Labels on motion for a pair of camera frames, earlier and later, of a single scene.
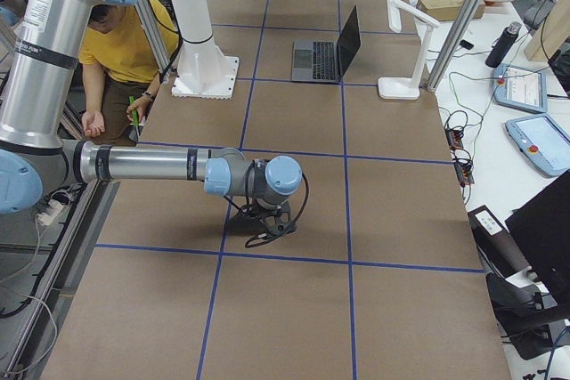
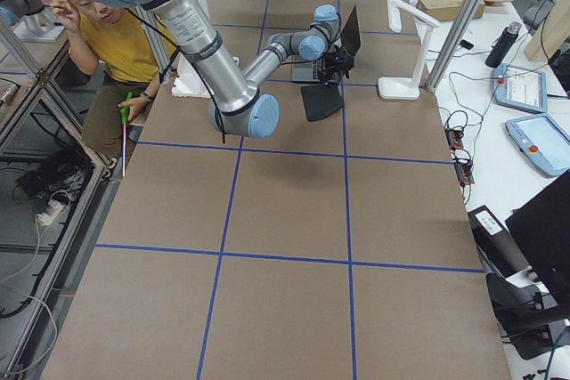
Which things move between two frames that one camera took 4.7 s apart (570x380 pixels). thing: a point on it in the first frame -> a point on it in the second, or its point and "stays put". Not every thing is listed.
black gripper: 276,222 -> 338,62
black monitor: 541,227 stays put
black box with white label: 496,242 stays put
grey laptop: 327,60 stays put
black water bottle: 502,44 stays put
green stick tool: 134,114 -> 125,112
